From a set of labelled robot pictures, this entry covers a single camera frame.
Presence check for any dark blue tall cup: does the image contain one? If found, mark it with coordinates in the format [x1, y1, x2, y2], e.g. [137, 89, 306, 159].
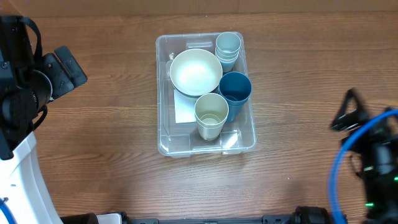
[218, 72, 252, 106]
[226, 98, 248, 122]

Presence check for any cream bowl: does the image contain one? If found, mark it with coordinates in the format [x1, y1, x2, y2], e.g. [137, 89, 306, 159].
[170, 49, 223, 95]

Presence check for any light blue small cup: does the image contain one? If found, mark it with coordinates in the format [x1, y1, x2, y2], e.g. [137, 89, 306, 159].
[220, 61, 235, 73]

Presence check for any pink small cup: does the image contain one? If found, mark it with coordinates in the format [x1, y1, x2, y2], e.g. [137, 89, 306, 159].
[215, 54, 239, 63]

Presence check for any cream tall cup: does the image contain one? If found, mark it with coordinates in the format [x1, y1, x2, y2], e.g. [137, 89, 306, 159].
[194, 93, 229, 128]
[197, 123, 223, 141]

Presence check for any mint green small cup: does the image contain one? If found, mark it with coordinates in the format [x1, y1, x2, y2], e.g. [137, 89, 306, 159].
[215, 48, 239, 58]

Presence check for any grey small cup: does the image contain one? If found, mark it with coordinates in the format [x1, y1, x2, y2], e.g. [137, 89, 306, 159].
[216, 32, 241, 55]

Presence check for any dark blue bowl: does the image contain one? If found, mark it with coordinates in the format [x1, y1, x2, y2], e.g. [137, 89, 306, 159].
[174, 87, 218, 99]

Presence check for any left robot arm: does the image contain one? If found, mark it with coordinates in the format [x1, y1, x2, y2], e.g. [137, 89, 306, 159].
[1, 16, 130, 223]

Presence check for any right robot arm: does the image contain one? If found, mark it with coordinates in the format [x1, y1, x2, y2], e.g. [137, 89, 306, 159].
[288, 88, 397, 223]

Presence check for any clear plastic storage container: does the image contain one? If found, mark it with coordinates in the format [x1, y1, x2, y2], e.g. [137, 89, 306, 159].
[155, 32, 256, 158]

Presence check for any white label sticker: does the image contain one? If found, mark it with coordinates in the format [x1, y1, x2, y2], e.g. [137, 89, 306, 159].
[174, 90, 197, 123]

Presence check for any right blue cable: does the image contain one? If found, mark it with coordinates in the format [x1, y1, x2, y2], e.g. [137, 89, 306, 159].
[328, 108, 398, 224]

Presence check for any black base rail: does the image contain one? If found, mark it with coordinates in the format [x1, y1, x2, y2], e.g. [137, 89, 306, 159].
[124, 215, 292, 224]

